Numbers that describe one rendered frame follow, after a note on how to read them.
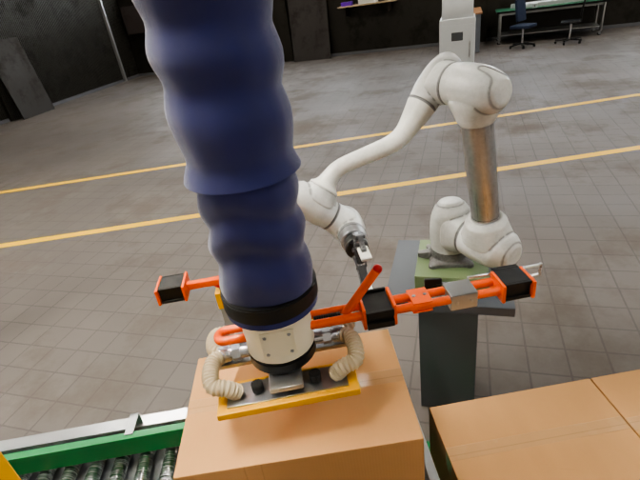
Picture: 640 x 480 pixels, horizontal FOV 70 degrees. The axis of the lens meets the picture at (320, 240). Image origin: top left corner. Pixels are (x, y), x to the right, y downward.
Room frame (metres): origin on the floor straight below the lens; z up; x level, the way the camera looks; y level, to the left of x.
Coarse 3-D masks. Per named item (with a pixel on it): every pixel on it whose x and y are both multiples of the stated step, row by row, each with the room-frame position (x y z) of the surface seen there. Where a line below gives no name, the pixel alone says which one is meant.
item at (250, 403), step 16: (320, 368) 0.83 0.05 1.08; (256, 384) 0.78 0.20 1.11; (304, 384) 0.79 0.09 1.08; (320, 384) 0.78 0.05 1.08; (336, 384) 0.77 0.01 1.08; (352, 384) 0.77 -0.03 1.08; (224, 400) 0.78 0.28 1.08; (240, 400) 0.77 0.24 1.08; (256, 400) 0.76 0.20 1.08; (272, 400) 0.76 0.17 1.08; (288, 400) 0.75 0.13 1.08; (304, 400) 0.74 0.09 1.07; (320, 400) 0.75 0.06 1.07; (224, 416) 0.73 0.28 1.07; (240, 416) 0.74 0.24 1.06
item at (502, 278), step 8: (496, 272) 0.94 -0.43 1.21; (504, 272) 0.93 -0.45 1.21; (512, 272) 0.93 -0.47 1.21; (520, 272) 0.92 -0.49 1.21; (528, 272) 0.92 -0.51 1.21; (496, 280) 0.91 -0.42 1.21; (504, 280) 0.90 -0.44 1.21; (512, 280) 0.90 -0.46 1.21; (520, 280) 0.89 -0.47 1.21; (528, 280) 0.89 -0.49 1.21; (504, 288) 0.87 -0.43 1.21; (512, 288) 0.89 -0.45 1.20; (520, 288) 0.89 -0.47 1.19; (528, 288) 0.89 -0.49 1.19; (504, 296) 0.87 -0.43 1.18; (512, 296) 0.89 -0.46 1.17; (520, 296) 0.88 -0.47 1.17; (528, 296) 0.88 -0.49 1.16
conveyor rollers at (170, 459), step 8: (168, 448) 1.10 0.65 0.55; (176, 448) 1.10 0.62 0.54; (128, 456) 1.10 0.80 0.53; (144, 456) 1.07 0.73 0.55; (152, 456) 1.08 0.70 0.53; (168, 456) 1.06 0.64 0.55; (176, 456) 1.07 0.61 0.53; (80, 464) 1.10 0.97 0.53; (96, 464) 1.07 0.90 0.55; (104, 464) 1.09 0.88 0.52; (120, 464) 1.06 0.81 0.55; (128, 464) 1.07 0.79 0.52; (144, 464) 1.04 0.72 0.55; (168, 464) 1.03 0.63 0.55; (40, 472) 1.07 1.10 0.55; (48, 472) 1.07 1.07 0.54; (64, 472) 1.06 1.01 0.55; (72, 472) 1.06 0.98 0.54; (88, 472) 1.04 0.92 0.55; (96, 472) 1.04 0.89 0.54; (112, 472) 1.03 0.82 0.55; (120, 472) 1.03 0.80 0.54; (136, 472) 1.02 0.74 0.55; (144, 472) 1.01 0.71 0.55; (160, 472) 1.01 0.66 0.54; (168, 472) 1.00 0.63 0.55
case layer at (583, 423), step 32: (576, 384) 1.11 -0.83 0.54; (608, 384) 1.09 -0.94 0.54; (448, 416) 1.05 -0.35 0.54; (480, 416) 1.03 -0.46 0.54; (512, 416) 1.02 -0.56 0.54; (544, 416) 1.00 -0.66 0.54; (576, 416) 0.98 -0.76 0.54; (608, 416) 0.96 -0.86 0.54; (448, 448) 0.94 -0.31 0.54; (480, 448) 0.92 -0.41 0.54; (512, 448) 0.90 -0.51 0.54; (544, 448) 0.89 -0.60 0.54; (576, 448) 0.87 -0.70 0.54; (608, 448) 0.85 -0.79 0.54
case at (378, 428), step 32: (320, 352) 1.03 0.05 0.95; (384, 352) 0.99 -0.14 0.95; (384, 384) 0.87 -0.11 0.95; (192, 416) 0.86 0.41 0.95; (256, 416) 0.83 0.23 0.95; (288, 416) 0.81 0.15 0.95; (320, 416) 0.80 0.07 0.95; (352, 416) 0.78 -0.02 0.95; (384, 416) 0.77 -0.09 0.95; (192, 448) 0.76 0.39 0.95; (224, 448) 0.75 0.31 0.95; (256, 448) 0.73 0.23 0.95; (288, 448) 0.72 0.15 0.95; (320, 448) 0.71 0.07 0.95; (352, 448) 0.69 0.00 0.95; (384, 448) 0.69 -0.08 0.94; (416, 448) 0.69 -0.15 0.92
